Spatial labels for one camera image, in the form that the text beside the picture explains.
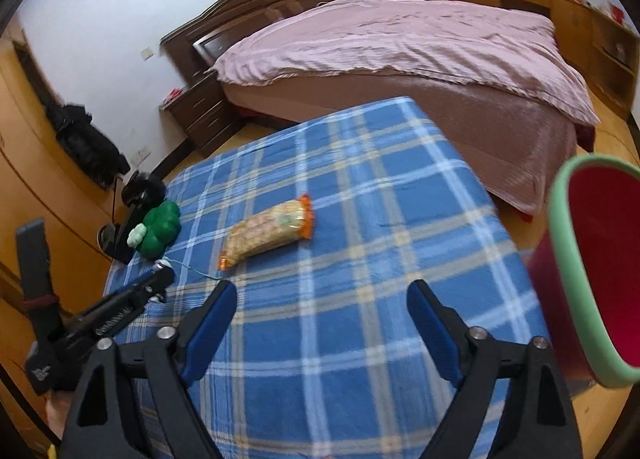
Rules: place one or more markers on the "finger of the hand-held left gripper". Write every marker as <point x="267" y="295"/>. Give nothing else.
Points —
<point x="157" y="285"/>

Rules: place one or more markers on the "orange snack packet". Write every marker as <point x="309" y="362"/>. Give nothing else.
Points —
<point x="265" y="236"/>

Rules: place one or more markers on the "red bin with green rim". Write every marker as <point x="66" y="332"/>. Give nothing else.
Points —
<point x="570" y="264"/>

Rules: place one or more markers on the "wall switch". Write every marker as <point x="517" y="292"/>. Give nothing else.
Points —
<point x="146" y="53"/>

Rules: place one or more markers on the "wooden wardrobe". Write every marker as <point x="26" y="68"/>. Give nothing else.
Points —
<point x="20" y="164"/>

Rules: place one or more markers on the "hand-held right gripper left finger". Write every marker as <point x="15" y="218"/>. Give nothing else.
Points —
<point x="210" y="329"/>

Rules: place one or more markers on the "person's left hand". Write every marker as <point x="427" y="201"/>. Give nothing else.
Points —
<point x="57" y="414"/>

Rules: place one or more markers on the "wall socket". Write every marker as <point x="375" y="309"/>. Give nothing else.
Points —
<point x="141" y="156"/>

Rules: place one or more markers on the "green plush toy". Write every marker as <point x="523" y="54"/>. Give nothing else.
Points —
<point x="162" y="226"/>

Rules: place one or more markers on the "black jacket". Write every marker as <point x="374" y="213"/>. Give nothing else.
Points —
<point x="82" y="139"/>

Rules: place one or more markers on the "pink quilt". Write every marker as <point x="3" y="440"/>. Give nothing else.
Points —
<point x="400" y="34"/>

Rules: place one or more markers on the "dark wooden nightstand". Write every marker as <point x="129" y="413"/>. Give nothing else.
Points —
<point x="205" y="114"/>

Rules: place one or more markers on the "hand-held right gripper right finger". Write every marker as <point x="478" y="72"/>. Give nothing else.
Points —
<point x="432" y="334"/>

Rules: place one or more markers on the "wooden corner shelf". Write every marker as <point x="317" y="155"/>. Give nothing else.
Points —
<point x="607" y="74"/>

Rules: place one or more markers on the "small red items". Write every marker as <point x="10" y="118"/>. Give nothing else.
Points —
<point x="172" y="95"/>

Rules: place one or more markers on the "dark shelf ornament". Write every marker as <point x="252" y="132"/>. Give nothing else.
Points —
<point x="621" y="55"/>

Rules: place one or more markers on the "blue plaid tablecloth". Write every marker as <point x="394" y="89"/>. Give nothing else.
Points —
<point x="350" y="219"/>

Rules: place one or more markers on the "red box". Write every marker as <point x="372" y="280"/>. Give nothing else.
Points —
<point x="618" y="14"/>

